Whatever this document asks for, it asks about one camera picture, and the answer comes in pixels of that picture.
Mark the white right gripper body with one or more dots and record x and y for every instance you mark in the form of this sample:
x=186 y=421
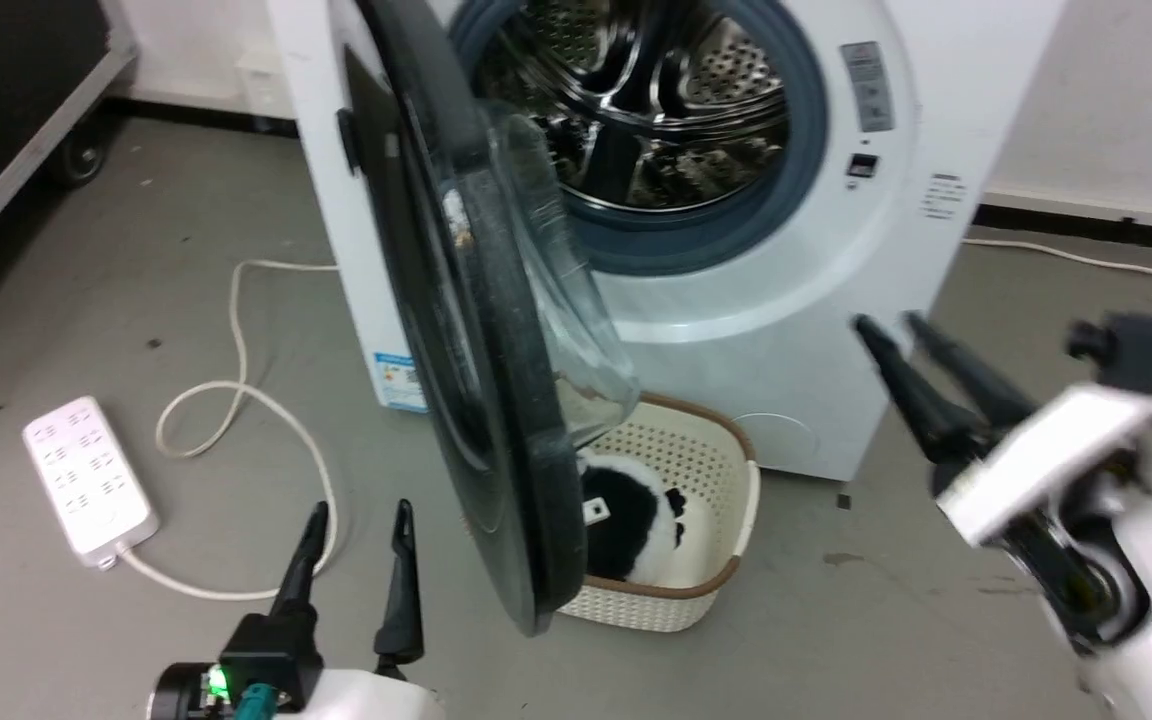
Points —
x=1046 y=455

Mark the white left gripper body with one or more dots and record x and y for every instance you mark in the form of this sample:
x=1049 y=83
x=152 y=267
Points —
x=366 y=700

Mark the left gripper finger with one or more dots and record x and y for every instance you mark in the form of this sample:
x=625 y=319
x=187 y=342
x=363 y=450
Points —
x=402 y=610
x=301 y=565

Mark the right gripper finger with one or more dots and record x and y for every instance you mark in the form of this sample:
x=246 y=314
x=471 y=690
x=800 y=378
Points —
x=981 y=385
x=921 y=405

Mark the white front-load washing machine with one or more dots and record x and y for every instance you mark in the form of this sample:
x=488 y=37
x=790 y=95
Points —
x=796 y=330

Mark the round black washing machine door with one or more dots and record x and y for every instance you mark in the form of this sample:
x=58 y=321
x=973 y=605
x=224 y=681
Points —
x=496 y=420

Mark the steel washing machine drum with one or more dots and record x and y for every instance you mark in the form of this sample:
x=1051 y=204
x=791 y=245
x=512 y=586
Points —
x=666 y=100

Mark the cream plastic laundry basket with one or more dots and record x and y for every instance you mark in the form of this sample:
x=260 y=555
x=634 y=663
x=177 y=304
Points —
x=711 y=470

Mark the white power strip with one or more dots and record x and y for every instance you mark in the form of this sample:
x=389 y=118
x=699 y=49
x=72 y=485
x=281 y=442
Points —
x=86 y=480

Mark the black and white panda plush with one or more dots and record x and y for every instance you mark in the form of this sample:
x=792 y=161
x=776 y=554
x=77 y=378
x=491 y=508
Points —
x=626 y=520

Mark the black caster wheel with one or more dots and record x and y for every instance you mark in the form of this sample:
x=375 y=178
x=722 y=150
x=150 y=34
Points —
x=81 y=155

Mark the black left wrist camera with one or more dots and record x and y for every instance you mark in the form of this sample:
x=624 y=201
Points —
x=261 y=655

